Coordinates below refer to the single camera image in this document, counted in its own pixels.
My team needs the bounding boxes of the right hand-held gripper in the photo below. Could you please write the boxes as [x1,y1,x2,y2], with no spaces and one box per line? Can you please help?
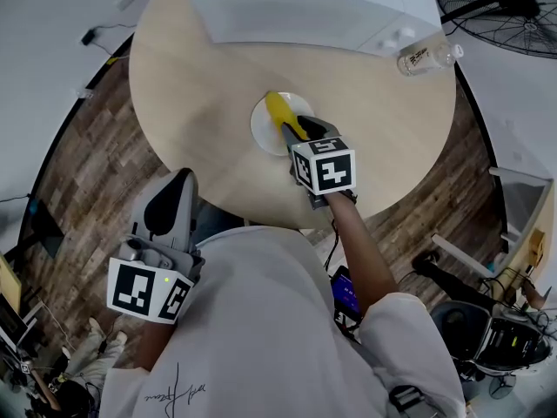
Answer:
[280,114,359,211]

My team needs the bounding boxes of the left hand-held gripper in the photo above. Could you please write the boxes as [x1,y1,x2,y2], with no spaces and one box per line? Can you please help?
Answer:
[106,168,206,325]

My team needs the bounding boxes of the yellow banana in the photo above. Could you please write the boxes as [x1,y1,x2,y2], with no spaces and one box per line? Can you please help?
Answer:
[265,90,309,141]

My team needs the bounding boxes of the white round plate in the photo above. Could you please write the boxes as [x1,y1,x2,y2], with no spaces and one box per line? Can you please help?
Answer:
[250,91,315,156]

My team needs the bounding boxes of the person's right forearm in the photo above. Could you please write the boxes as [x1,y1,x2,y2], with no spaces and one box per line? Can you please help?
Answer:
[324,192,399,317]

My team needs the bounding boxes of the person's left forearm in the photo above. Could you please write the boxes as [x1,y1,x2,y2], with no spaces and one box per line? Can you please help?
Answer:
[134,318,178,372]

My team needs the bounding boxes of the person's grey trousers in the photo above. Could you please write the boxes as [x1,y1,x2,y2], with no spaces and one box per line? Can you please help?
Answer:
[193,202,247,250]

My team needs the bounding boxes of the white microwave oven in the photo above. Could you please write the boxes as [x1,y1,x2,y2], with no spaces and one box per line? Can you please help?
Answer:
[189,0,445,56]

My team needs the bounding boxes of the black flat panel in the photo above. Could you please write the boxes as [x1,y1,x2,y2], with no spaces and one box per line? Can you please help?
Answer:
[25,198,66,259]

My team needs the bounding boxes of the labelled clear water bottle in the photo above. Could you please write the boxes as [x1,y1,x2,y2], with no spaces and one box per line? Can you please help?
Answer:
[396,41,463,78]

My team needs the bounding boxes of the person's white shirt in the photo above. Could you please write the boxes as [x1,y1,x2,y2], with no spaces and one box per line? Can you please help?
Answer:
[98,226,466,418]

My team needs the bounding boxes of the black device with purple screen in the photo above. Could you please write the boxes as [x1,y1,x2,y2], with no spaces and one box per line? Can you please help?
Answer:
[330,266,362,326]

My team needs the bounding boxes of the light wooden shelf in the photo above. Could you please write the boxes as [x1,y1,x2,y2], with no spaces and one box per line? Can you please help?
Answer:
[0,254,23,313]

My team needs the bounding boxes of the white framed wooden desk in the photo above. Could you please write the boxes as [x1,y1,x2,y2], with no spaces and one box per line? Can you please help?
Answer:
[433,165,554,278]

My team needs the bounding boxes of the black standing fan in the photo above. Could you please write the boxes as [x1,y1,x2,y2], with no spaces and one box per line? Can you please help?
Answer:
[434,0,557,60]

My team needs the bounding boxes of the grey black equipment case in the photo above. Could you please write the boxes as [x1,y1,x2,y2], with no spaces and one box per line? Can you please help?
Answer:
[430,300,553,372]

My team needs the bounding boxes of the black buckle strap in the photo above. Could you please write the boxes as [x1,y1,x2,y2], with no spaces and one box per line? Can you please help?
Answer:
[389,384,430,414]

